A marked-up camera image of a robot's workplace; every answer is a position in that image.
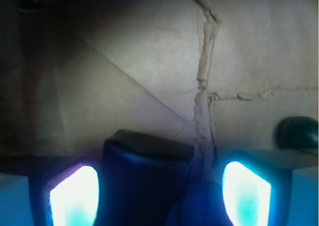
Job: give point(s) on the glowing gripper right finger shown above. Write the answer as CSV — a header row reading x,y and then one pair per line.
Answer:
x,y
272,187

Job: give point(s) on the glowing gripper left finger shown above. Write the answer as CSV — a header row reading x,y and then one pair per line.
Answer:
x,y
48,191

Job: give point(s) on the dark green oblong toy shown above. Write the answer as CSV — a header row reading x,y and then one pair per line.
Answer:
x,y
297,133

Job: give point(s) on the brown paper bag bin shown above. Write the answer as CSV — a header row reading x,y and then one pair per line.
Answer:
x,y
213,73

